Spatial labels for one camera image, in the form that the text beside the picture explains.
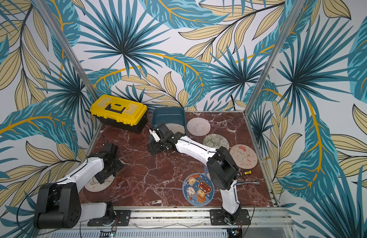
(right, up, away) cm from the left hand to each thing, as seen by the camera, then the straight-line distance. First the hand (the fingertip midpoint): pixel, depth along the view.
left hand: (113, 174), depth 85 cm
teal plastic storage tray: (+33, +35, +28) cm, 56 cm away
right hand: (+24, +16, +1) cm, 29 cm away
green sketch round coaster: (+63, +17, +18) cm, 68 cm away
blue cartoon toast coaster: (+49, -8, -2) cm, 50 cm away
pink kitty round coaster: (+51, +27, +24) cm, 63 cm away
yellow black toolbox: (0, +37, +10) cm, 38 cm away
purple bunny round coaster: (+54, +1, +5) cm, 55 cm away
